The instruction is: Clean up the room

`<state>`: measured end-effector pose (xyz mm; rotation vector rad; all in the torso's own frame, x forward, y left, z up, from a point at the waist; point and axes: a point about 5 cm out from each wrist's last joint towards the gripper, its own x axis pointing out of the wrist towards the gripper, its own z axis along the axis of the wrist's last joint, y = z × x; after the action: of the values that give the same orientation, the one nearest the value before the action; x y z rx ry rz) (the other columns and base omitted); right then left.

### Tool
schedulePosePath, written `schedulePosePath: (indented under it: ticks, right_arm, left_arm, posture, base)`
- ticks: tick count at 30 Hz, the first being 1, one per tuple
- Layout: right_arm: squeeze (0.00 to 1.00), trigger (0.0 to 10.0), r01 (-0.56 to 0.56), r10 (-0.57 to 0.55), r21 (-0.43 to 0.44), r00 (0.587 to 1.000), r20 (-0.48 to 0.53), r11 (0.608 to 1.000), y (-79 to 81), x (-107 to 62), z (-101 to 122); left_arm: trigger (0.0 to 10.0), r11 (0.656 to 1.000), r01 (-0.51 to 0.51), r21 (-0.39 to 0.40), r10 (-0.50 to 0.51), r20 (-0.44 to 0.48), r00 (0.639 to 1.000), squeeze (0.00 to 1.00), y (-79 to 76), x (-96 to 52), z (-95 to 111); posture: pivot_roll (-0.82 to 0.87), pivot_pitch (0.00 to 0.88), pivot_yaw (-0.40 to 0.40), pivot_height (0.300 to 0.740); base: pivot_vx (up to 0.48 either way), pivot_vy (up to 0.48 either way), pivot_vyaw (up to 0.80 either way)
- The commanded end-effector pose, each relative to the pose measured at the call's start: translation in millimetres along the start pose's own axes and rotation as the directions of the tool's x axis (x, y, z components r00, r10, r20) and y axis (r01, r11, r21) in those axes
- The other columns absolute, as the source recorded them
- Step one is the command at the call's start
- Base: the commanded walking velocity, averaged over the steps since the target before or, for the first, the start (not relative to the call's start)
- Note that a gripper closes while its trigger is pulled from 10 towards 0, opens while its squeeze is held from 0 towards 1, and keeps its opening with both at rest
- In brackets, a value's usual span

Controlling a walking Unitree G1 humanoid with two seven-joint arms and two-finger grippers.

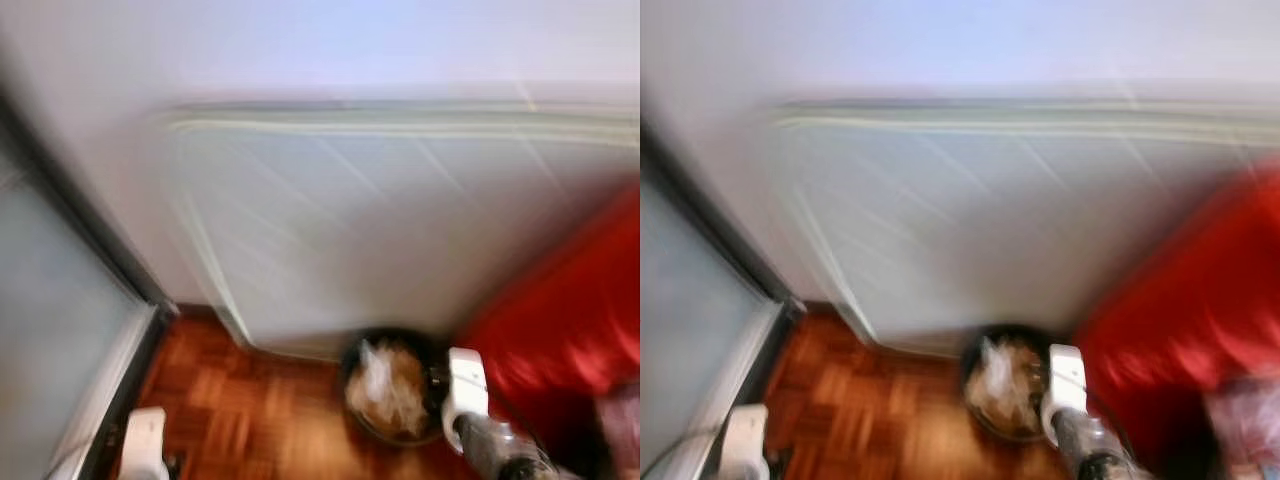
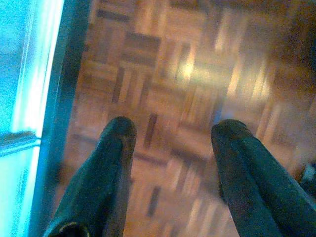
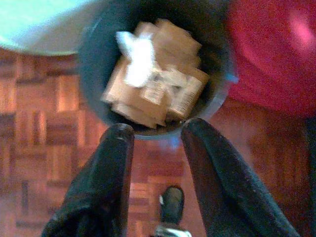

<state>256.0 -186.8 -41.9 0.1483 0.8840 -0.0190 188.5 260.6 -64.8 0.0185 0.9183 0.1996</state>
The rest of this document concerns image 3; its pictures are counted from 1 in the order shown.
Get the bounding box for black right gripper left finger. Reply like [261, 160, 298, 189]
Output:
[40, 122, 135, 237]

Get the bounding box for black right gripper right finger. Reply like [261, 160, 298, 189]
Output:
[181, 118, 301, 237]

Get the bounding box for black round trash bin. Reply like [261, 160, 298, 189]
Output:
[78, 0, 239, 141]

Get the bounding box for crumpled white tissue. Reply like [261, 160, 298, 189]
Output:
[115, 31, 156, 88]

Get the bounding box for large red cushion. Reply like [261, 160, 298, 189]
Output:
[223, 0, 316, 117]

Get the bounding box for brown cardboard pieces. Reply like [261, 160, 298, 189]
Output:
[102, 18, 210, 129]

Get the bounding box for quilted pale green mattress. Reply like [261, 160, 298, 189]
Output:
[0, 0, 99, 55]

